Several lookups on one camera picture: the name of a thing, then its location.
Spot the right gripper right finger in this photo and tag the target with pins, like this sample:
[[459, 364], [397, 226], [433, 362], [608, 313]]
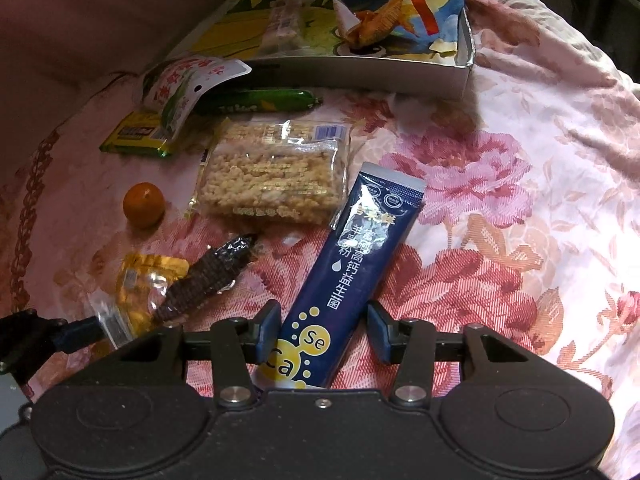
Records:
[[411, 345]]

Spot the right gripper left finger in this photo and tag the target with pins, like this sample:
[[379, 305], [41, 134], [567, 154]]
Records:
[[235, 343]]

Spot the dark chocolate bar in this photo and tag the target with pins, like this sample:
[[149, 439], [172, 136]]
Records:
[[216, 271]]

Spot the dark blue powder sachet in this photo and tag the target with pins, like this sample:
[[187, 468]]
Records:
[[315, 334]]

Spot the yellow foil snack packet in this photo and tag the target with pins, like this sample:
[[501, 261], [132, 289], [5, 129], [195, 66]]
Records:
[[140, 290]]

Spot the small orange tangerine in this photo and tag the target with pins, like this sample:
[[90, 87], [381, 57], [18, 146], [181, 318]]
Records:
[[143, 205]]

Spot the puffed rice cake pack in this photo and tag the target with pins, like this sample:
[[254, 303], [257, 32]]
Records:
[[291, 170]]

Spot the yellow green snack packet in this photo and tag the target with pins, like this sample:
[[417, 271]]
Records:
[[140, 133]]

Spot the green sausage stick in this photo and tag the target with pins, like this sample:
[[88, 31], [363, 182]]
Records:
[[271, 100]]

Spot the white vegetable snack pouch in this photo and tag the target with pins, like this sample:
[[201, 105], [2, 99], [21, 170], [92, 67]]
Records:
[[172, 89]]

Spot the clear cracker bar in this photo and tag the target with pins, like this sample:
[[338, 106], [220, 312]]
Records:
[[284, 32]]

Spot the orange red snack bag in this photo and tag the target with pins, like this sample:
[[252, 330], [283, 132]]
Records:
[[363, 28]]

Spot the shallow box with colourful lining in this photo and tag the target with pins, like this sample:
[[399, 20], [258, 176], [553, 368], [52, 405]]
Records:
[[421, 47]]

